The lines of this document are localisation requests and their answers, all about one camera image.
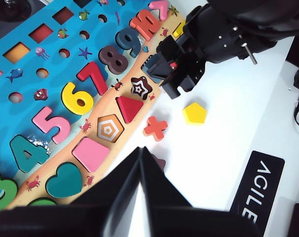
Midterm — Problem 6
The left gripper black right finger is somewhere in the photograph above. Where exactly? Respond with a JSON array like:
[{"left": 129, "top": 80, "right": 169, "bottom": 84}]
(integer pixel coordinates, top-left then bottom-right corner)
[{"left": 140, "top": 147, "right": 266, "bottom": 237}]

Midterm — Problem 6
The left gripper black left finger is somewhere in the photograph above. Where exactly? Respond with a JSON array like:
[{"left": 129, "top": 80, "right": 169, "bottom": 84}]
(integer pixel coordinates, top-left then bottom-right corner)
[{"left": 0, "top": 147, "right": 143, "bottom": 237}]

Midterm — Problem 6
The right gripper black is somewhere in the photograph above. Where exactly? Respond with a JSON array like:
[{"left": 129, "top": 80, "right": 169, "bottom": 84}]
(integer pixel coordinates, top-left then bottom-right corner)
[{"left": 156, "top": 4, "right": 278, "bottom": 100}]

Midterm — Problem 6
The dark slate square block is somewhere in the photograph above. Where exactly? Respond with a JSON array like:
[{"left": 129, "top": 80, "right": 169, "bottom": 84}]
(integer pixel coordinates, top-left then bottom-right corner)
[{"left": 144, "top": 53, "right": 172, "bottom": 83}]

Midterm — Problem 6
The yellow symbol block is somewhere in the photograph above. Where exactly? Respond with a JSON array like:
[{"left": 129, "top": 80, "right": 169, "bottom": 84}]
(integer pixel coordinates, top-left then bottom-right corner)
[{"left": 172, "top": 21, "right": 187, "bottom": 38}]

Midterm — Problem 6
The pink quadrilateral block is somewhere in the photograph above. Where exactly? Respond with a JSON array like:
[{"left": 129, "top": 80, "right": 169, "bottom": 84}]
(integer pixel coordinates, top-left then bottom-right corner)
[{"left": 72, "top": 137, "right": 111, "bottom": 173}]

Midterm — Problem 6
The slate number nine block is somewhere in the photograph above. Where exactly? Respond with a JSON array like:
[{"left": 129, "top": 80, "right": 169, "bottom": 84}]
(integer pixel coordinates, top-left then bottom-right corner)
[{"left": 115, "top": 27, "right": 143, "bottom": 59}]

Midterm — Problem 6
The teal heart block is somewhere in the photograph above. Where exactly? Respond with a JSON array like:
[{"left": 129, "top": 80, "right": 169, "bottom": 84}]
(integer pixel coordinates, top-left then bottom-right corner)
[{"left": 45, "top": 162, "right": 83, "bottom": 198}]

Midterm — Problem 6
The brown star block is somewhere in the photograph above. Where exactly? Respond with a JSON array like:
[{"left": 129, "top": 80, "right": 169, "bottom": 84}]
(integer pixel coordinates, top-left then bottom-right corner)
[{"left": 151, "top": 153, "right": 167, "bottom": 171}]

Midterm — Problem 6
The yellow pentagon block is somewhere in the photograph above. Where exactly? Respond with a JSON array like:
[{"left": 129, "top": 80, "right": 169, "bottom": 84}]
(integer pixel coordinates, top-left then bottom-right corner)
[{"left": 182, "top": 103, "right": 208, "bottom": 126}]

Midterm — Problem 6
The orange number ten block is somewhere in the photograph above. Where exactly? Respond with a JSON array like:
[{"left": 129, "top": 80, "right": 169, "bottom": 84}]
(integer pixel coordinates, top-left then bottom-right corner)
[{"left": 129, "top": 9, "right": 161, "bottom": 41}]

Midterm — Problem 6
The pink angle symbol block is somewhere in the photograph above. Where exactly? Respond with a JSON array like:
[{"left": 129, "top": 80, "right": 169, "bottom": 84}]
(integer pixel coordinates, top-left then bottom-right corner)
[{"left": 148, "top": 0, "right": 170, "bottom": 21}]

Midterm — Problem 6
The red triangle block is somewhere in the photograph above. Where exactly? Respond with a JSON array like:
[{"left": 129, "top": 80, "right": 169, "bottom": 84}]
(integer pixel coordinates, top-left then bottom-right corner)
[{"left": 115, "top": 96, "right": 144, "bottom": 124}]

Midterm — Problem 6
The green oval block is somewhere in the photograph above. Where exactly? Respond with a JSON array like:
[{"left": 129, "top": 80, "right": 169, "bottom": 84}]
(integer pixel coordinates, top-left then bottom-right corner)
[{"left": 28, "top": 197, "right": 57, "bottom": 207}]

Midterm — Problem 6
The orange cross block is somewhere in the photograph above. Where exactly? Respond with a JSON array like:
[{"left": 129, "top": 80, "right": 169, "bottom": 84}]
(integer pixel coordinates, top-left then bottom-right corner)
[{"left": 142, "top": 116, "right": 169, "bottom": 142}]

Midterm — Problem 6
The brown number eight block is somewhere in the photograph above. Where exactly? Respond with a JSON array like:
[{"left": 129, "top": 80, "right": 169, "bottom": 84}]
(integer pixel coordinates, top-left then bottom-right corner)
[{"left": 98, "top": 45, "right": 129, "bottom": 75}]

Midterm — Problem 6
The pink number five block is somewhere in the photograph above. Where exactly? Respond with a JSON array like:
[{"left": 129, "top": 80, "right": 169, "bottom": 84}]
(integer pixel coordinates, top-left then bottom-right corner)
[{"left": 32, "top": 106, "right": 71, "bottom": 145}]

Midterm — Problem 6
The red number seven block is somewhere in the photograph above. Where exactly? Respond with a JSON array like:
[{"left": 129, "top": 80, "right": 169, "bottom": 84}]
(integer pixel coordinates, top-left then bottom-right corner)
[{"left": 76, "top": 61, "right": 108, "bottom": 96}]

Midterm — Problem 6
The black AGILEX logo plate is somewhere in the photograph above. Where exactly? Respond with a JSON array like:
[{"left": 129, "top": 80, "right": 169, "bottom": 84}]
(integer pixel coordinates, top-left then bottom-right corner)
[{"left": 229, "top": 150, "right": 286, "bottom": 237}]

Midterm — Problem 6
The teal number four block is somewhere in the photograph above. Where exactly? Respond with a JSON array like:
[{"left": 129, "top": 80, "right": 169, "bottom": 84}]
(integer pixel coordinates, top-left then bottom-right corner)
[{"left": 9, "top": 134, "right": 50, "bottom": 173}]

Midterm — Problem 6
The green number three block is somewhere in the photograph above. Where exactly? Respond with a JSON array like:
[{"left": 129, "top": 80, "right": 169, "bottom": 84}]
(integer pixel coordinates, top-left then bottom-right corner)
[{"left": 0, "top": 170, "right": 18, "bottom": 210}]

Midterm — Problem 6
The yellow number six block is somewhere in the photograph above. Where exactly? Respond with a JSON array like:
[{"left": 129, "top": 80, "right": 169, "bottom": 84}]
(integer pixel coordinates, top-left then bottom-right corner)
[{"left": 61, "top": 82, "right": 94, "bottom": 116}]

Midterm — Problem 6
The colourful wooden puzzle board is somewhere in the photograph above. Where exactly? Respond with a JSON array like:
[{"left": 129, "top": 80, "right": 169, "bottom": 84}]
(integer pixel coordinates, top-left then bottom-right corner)
[{"left": 0, "top": 0, "right": 187, "bottom": 210}]

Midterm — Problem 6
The black round stand base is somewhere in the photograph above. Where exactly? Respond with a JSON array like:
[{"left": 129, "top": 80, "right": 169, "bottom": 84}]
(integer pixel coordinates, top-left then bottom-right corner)
[{"left": 0, "top": 0, "right": 33, "bottom": 23}]

